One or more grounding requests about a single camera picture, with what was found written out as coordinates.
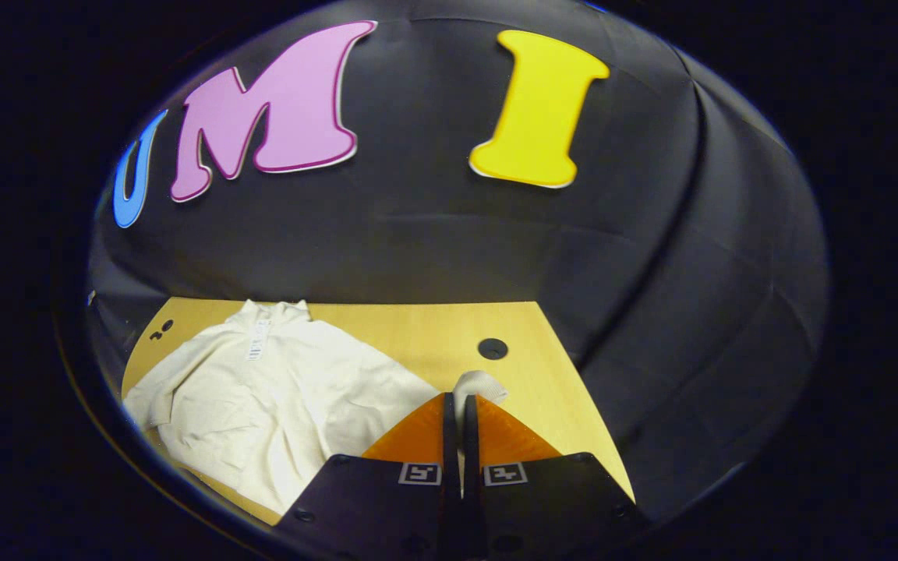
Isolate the black backdrop cloth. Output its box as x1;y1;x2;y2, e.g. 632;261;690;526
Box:
87;0;832;523

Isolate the cream white garment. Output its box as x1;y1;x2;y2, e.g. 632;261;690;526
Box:
122;300;509;515

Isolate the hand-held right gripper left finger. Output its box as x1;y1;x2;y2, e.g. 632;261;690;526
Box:
272;392;463;560

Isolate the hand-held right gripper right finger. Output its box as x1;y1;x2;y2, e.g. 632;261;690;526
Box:
462;393;652;560

